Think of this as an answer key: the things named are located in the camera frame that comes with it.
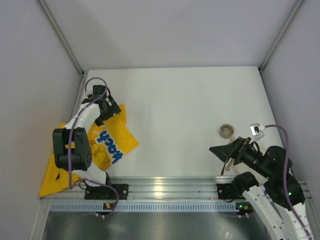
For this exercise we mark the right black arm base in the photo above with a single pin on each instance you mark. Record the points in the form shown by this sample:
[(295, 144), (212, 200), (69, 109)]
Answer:
[(227, 193)]

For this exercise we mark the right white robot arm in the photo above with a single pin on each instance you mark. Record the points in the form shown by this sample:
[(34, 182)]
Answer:
[(269, 188)]

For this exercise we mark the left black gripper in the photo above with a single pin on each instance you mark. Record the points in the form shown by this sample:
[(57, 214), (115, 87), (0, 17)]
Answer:
[(110, 113)]

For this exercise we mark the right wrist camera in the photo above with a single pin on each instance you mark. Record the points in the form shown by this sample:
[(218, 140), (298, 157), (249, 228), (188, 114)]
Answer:
[(258, 131)]

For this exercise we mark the aluminium mounting rail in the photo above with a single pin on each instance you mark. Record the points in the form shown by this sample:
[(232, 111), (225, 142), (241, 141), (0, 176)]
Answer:
[(153, 189)]

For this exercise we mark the white paper plate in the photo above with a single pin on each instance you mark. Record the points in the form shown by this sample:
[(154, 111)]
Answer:
[(242, 168)]

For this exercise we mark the small grey cup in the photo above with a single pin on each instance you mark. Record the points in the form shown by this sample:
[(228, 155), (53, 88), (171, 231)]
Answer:
[(226, 131)]

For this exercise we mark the copper fork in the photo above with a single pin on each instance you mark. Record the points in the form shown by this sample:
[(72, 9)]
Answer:
[(231, 140)]

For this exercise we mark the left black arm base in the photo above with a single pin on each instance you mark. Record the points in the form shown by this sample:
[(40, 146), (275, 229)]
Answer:
[(105, 193)]

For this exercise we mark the copper spoon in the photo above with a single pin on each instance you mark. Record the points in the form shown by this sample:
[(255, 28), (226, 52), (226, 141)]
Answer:
[(228, 166)]

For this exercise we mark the perforated grey cable duct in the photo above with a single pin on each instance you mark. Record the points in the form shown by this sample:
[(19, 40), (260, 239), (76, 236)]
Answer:
[(128, 207)]

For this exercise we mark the yellow Pikachu placemat cloth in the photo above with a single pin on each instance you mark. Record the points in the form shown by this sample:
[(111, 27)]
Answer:
[(109, 144)]

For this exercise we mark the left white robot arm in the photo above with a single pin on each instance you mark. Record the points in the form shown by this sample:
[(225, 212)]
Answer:
[(71, 145)]

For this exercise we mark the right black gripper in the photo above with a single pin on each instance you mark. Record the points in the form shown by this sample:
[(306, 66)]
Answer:
[(238, 150)]

